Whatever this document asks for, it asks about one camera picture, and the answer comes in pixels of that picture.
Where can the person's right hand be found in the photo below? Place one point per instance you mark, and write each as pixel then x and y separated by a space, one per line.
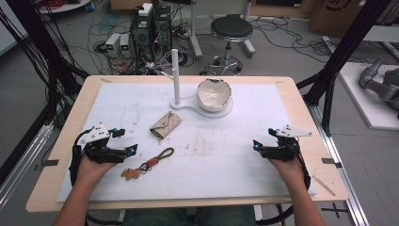
pixel 290 172

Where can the beige key pouch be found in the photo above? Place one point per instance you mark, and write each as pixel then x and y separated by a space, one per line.
pixel 165 125

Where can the thin wooden stick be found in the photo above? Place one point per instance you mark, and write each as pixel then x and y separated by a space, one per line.
pixel 323 185

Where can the wooden table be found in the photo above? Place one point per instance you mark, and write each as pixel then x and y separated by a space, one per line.
pixel 320 147

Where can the small white power unit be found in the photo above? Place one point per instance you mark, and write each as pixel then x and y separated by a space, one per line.
pixel 112 44
pixel 124 45

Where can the white foam mat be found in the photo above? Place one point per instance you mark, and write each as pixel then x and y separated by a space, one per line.
pixel 219 169

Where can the white platform board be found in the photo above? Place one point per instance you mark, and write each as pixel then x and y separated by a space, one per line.
pixel 360 103

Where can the black computer tower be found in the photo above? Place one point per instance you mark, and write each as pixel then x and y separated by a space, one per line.
pixel 141 31
pixel 162 28

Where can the black metal frame post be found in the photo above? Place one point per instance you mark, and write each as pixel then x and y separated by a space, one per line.
pixel 40 47
pixel 342 53

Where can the aluminium rail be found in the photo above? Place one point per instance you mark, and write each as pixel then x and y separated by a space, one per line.
pixel 342 175
pixel 22 163

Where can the white eggshell-shaped bowl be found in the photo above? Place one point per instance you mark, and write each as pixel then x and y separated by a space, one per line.
pixel 214 95

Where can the black tape piece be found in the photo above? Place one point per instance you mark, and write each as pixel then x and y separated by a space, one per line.
pixel 51 163
pixel 331 161

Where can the person's left hand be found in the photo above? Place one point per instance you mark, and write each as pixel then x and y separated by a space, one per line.
pixel 91 172

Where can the person's legs in jeans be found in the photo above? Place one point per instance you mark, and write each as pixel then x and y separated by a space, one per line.
pixel 188 217

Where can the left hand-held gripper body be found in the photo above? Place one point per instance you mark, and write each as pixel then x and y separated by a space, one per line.
pixel 95 135

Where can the white stand with post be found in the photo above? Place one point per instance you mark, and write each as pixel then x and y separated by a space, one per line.
pixel 176 75

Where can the white table leg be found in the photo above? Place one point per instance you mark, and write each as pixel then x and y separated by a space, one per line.
pixel 195 31
pixel 248 40

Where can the black round stool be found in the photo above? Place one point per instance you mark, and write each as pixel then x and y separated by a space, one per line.
pixel 231 28

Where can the brown cardboard box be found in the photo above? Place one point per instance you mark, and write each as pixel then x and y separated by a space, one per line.
pixel 342 15

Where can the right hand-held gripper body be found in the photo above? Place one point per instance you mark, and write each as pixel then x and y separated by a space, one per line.
pixel 287 150

